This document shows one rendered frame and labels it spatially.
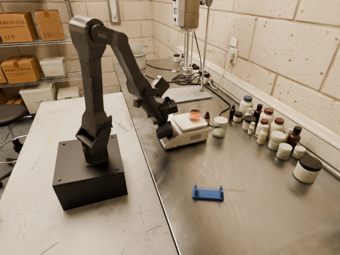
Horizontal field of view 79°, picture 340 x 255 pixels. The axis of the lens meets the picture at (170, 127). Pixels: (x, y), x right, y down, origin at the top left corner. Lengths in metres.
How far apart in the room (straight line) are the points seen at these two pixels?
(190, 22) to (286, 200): 0.90
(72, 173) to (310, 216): 0.71
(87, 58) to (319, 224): 0.76
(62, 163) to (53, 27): 2.27
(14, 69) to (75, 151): 2.30
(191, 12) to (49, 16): 1.94
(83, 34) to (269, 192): 0.70
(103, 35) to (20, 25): 2.40
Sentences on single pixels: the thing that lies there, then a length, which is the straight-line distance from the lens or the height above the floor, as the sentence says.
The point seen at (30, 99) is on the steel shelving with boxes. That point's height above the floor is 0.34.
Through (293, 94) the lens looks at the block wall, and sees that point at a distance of 1.07.
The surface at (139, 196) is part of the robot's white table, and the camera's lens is 0.71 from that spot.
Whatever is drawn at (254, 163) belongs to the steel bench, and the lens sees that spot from 0.87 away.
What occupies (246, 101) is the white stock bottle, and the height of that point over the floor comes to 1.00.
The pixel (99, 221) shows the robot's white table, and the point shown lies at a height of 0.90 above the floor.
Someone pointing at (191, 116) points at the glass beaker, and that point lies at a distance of 0.87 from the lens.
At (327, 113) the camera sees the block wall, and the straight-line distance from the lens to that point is 0.98.
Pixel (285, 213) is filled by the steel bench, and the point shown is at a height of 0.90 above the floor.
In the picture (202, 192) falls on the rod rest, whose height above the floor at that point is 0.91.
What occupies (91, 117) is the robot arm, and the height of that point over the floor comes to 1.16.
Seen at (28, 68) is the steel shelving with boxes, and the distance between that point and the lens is 2.93.
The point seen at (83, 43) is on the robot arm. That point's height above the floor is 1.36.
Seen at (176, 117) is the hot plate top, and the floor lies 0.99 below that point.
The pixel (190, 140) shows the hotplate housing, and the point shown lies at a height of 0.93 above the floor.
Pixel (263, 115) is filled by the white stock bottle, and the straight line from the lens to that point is 1.02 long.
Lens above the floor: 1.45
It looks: 33 degrees down
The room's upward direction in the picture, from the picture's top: straight up
